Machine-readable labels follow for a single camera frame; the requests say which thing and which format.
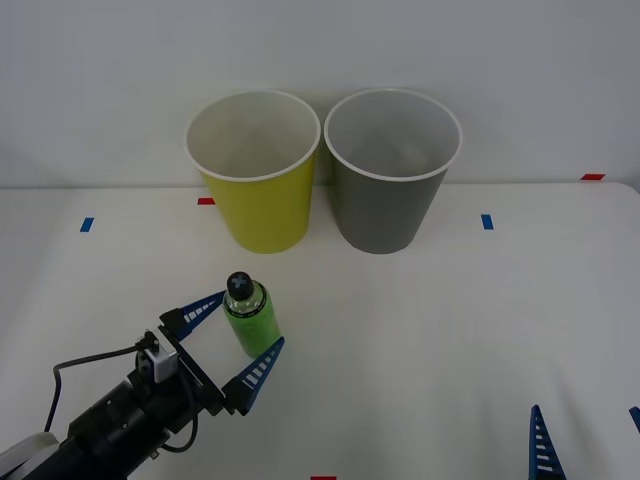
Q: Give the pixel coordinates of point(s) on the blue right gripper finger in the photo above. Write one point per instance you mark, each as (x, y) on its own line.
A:
(542, 450)
(636, 419)

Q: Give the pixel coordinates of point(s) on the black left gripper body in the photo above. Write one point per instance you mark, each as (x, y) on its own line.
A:
(200, 385)

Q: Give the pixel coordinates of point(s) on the yellow-green plastic bin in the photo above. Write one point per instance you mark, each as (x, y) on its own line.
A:
(265, 210)

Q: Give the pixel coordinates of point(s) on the green bottle with black cap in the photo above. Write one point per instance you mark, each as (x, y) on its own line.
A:
(255, 320)

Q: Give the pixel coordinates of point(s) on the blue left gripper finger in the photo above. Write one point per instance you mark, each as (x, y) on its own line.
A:
(200, 311)
(256, 374)

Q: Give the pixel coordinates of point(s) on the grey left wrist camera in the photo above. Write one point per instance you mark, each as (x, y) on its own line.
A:
(162, 365)

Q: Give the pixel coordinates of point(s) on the silver and black left arm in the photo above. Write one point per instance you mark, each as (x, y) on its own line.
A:
(100, 430)

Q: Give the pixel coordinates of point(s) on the grey plastic bin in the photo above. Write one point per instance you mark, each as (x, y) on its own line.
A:
(385, 215)

